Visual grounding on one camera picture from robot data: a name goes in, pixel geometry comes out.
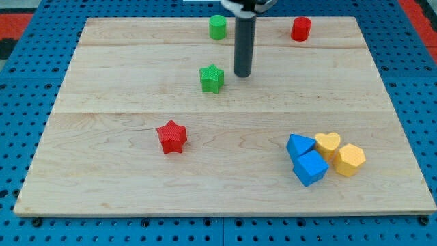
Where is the green star block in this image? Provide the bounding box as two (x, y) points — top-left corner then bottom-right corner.
(199, 64), (225, 94)

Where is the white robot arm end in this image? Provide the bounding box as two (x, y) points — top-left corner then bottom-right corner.
(220, 0), (277, 18)

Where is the red star block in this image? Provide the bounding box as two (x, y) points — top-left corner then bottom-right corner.
(156, 120), (187, 154)

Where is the wooden board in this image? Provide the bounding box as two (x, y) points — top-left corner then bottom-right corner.
(14, 17), (436, 217)

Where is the blue triangle block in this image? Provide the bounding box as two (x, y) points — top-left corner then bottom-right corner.
(286, 133), (316, 159)

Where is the green cylinder block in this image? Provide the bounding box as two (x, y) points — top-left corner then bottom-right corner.
(208, 15), (227, 40)

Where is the blue cube block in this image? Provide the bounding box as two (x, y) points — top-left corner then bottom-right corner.
(292, 150), (329, 187)

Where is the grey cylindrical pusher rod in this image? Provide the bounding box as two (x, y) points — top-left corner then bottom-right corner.
(234, 12), (257, 77)

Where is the yellow heart block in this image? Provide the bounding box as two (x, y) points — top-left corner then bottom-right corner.
(315, 132), (341, 163)

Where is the red cylinder block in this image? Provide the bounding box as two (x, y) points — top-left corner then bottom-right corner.
(290, 16), (312, 42)

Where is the yellow hexagon block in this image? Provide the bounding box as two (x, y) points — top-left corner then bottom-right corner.
(333, 143), (366, 177)

